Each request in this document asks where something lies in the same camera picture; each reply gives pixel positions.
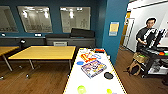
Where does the black computer monitor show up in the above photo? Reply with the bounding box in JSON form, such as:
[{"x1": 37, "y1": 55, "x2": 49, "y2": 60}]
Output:
[{"x1": 151, "y1": 29, "x2": 167, "y2": 48}]

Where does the brown black backpack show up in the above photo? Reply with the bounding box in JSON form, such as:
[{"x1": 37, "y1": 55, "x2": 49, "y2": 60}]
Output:
[{"x1": 125, "y1": 62, "x2": 143, "y2": 77}]

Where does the dark grey sofa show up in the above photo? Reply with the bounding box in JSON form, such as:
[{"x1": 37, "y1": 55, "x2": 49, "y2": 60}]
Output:
[
  {"x1": 45, "y1": 28, "x2": 98, "y2": 48},
  {"x1": 0, "y1": 34, "x2": 46, "y2": 48}
]

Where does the small blue disc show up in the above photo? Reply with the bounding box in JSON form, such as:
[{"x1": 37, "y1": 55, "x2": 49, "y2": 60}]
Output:
[{"x1": 75, "y1": 60, "x2": 85, "y2": 66}]

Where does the brown wooden door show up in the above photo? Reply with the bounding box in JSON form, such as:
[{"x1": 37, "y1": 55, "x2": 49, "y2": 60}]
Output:
[{"x1": 119, "y1": 12, "x2": 129, "y2": 46}]

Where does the black sofa back cushion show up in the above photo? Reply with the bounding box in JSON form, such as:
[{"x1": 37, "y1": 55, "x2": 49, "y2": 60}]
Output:
[{"x1": 70, "y1": 28, "x2": 96, "y2": 38}]

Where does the yellow wall notice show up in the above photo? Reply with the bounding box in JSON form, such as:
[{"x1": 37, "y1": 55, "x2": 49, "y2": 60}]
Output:
[{"x1": 109, "y1": 21, "x2": 120, "y2": 37}]

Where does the purple board game box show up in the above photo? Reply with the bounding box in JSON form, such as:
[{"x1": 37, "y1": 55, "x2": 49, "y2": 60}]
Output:
[{"x1": 80, "y1": 60, "x2": 108, "y2": 79}]

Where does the blue plastic ring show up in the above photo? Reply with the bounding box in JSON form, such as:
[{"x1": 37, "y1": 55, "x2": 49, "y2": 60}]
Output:
[{"x1": 93, "y1": 53, "x2": 103, "y2": 60}]

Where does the tan tote bag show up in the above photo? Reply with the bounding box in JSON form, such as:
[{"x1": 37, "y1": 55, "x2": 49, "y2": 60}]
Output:
[{"x1": 132, "y1": 52, "x2": 149, "y2": 64}]

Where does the interior glass window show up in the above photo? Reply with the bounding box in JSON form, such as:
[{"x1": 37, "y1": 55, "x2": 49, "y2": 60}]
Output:
[
  {"x1": 17, "y1": 5, "x2": 54, "y2": 34},
  {"x1": 0, "y1": 5, "x2": 19, "y2": 34},
  {"x1": 59, "y1": 6, "x2": 92, "y2": 34}
]

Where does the long wooden bench table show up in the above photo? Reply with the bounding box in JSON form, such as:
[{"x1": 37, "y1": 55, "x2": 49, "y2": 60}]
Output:
[{"x1": 7, "y1": 45, "x2": 77, "y2": 79}]

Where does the red yellow board game box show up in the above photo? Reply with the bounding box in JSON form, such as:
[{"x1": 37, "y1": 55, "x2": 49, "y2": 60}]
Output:
[{"x1": 80, "y1": 51, "x2": 99, "y2": 63}]

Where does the red orange flat object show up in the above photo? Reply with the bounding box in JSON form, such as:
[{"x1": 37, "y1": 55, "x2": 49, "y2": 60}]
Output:
[{"x1": 94, "y1": 48, "x2": 106, "y2": 54}]

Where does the person in dark top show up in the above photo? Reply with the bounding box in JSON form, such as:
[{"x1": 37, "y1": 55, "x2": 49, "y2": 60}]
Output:
[{"x1": 134, "y1": 17, "x2": 158, "y2": 54}]

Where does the wooden air hockey table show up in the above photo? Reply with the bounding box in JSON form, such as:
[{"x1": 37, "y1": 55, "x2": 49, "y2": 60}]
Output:
[{"x1": 62, "y1": 47, "x2": 128, "y2": 94}]

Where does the white open door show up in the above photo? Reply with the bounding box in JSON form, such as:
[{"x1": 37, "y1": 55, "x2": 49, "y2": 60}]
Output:
[{"x1": 123, "y1": 18, "x2": 137, "y2": 53}]

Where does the white wall outlet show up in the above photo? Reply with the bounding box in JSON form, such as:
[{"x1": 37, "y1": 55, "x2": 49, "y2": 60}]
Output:
[{"x1": 34, "y1": 33, "x2": 43, "y2": 37}]

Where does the wooden rectangular table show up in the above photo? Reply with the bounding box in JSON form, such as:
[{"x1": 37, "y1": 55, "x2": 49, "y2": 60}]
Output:
[{"x1": 0, "y1": 45, "x2": 19, "y2": 73}]

